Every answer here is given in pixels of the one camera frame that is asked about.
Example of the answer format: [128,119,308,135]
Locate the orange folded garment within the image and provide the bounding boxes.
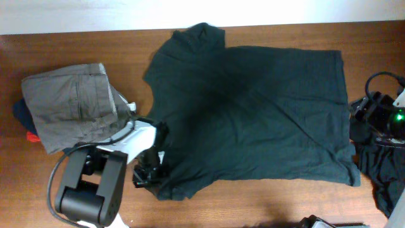
[26,131,41,143]

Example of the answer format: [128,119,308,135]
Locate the navy folded garment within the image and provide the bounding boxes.
[12,98,73,155]

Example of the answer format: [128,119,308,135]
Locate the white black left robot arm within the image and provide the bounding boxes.
[47,116,168,227]

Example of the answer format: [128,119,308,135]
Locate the dark green t-shirt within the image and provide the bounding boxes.
[144,23,361,201]

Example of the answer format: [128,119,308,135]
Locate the grey folded trousers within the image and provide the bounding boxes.
[22,63,136,154]

